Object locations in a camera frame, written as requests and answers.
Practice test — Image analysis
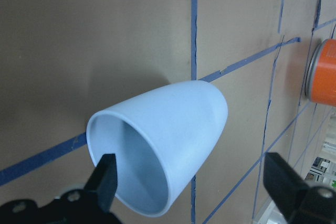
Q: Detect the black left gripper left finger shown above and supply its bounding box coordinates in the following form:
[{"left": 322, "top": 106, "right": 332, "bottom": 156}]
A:
[{"left": 84, "top": 154, "right": 117, "bottom": 212}]

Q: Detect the light blue plastic cup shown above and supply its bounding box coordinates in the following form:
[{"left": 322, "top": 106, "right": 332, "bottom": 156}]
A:
[{"left": 86, "top": 80, "right": 228, "bottom": 217}]

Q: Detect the orange can with silver lid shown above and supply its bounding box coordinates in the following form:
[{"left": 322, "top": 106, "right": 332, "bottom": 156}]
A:
[{"left": 304, "top": 39, "right": 335, "bottom": 106}]

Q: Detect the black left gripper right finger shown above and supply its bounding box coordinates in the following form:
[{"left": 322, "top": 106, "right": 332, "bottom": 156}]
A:
[{"left": 263, "top": 152, "right": 309, "bottom": 220}]

